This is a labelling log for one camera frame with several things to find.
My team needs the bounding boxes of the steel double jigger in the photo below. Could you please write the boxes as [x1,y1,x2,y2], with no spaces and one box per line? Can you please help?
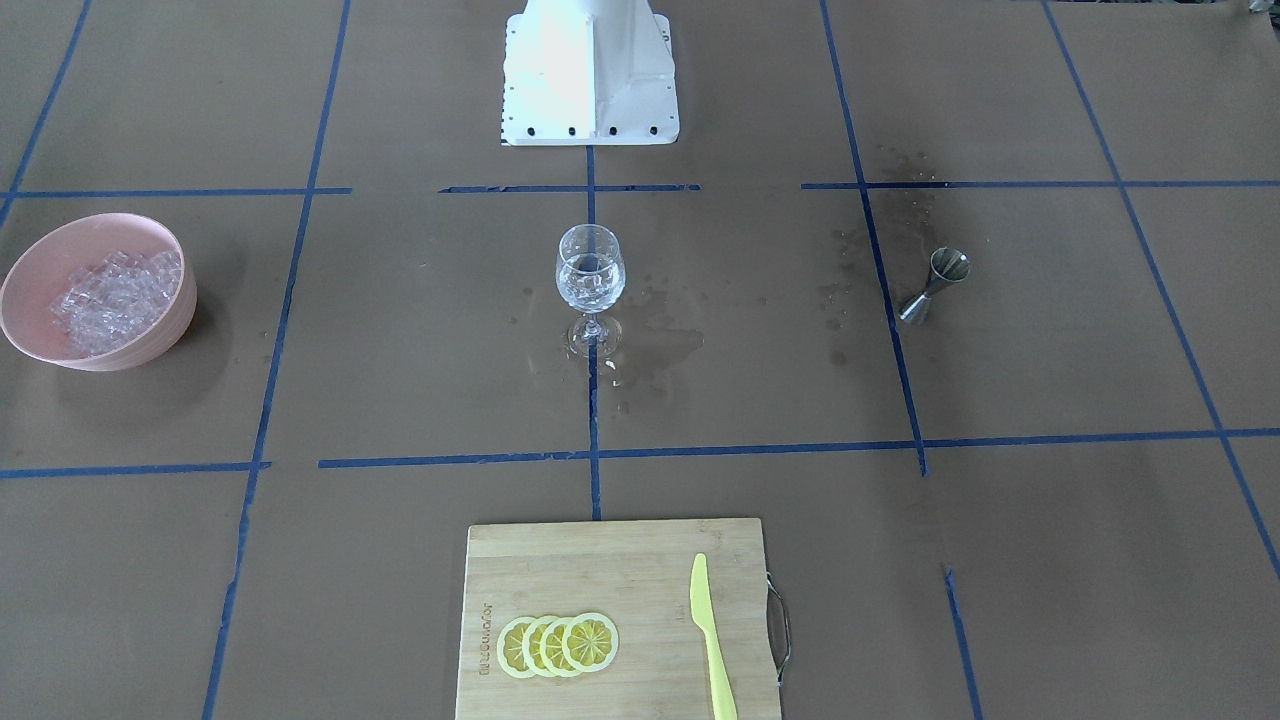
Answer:
[897,247,972,325]

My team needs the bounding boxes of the lemon slice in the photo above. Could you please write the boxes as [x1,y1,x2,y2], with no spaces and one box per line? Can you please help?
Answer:
[521,615,558,676]
[538,618,579,678]
[498,616,536,679]
[562,612,620,673]

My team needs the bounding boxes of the bamboo cutting board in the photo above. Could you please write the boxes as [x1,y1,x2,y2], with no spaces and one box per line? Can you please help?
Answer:
[454,518,782,719]

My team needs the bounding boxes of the clear wine glass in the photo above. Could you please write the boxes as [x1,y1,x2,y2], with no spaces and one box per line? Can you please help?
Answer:
[556,224,626,357]

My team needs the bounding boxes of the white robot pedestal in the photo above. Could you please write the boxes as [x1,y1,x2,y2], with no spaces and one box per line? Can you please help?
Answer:
[500,1,681,147]

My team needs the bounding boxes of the pink bowl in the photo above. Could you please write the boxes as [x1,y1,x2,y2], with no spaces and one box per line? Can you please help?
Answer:
[3,211,197,372]

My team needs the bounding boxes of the pile of ice cubes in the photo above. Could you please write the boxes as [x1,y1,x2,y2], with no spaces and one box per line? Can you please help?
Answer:
[49,249,183,357]

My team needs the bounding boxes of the yellow plastic knife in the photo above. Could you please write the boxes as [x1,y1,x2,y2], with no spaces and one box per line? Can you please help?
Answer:
[689,552,739,719]

